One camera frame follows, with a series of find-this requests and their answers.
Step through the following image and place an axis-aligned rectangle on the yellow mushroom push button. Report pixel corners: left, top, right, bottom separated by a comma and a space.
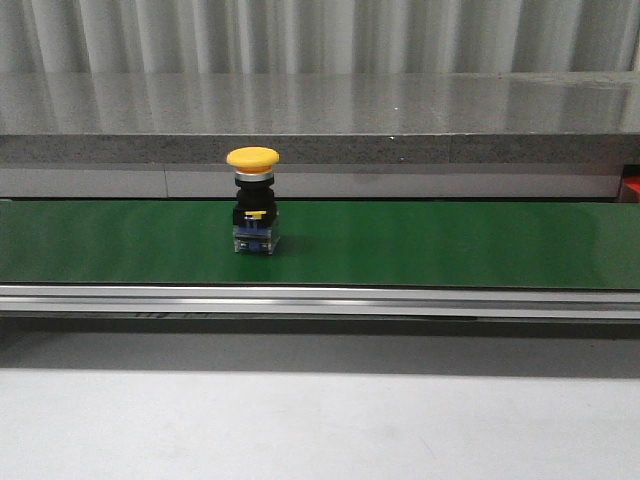
226, 146, 280, 255

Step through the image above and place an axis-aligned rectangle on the green conveyor belt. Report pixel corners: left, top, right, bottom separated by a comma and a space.
1, 200, 639, 290

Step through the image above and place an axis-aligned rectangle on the white pleated curtain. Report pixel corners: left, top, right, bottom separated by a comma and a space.
1, 1, 639, 74

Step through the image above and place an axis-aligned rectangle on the grey stone counter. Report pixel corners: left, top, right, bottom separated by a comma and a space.
1, 72, 639, 198

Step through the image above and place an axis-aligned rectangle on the red box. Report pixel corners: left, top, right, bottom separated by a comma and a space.
618, 175, 640, 203

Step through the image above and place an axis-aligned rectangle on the aluminium conveyor frame rail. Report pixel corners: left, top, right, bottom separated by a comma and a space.
1, 285, 639, 321

